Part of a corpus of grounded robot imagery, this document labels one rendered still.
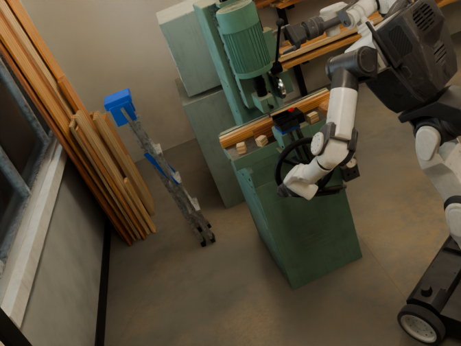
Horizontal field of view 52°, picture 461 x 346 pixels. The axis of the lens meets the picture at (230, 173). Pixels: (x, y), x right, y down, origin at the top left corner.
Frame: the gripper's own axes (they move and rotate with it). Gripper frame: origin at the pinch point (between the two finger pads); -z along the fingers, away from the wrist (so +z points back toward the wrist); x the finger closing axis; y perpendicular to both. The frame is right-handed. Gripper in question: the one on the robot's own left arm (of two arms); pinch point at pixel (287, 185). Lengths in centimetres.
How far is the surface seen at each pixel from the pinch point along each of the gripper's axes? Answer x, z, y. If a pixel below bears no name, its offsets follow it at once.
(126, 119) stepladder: -35, -77, 82
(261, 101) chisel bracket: 19.6, -19.3, 36.1
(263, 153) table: 4.2, -19.2, 16.8
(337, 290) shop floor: -8, -50, -65
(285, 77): 42, -37, 39
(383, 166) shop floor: 80, -123, -47
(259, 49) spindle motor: 31, -5, 53
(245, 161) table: -4.7, -19.2, 19.3
